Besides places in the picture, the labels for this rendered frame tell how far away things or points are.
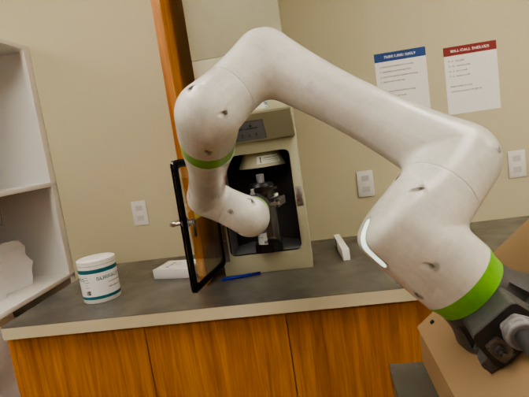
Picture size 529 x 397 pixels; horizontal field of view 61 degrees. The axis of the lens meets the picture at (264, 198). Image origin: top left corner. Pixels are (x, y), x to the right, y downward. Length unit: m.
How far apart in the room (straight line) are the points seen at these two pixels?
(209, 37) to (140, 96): 0.62
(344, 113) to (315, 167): 1.21
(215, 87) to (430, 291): 0.48
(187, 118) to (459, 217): 0.46
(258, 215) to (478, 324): 0.65
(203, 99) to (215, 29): 0.86
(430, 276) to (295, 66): 0.42
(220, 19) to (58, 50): 0.94
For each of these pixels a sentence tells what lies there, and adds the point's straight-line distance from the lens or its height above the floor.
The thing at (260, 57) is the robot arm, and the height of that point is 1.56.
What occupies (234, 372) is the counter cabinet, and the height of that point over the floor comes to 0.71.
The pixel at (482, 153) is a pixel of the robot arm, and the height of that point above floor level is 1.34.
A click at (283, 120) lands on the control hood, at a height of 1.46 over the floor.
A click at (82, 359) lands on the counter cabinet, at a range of 1.64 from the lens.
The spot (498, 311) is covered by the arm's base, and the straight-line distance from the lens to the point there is 0.67.
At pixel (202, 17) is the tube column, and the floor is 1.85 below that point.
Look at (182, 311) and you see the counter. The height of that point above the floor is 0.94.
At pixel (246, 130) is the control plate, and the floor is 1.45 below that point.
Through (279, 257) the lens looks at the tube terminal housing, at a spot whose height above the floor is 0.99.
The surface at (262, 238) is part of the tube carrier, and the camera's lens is 1.54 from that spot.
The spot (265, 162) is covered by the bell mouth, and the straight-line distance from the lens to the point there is 1.58.
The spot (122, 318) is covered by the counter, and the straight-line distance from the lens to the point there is 1.49.
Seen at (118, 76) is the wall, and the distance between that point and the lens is 2.18.
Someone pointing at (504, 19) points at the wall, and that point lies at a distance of 2.18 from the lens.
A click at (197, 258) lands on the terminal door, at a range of 1.39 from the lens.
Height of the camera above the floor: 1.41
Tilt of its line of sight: 7 degrees down
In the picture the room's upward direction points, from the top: 8 degrees counter-clockwise
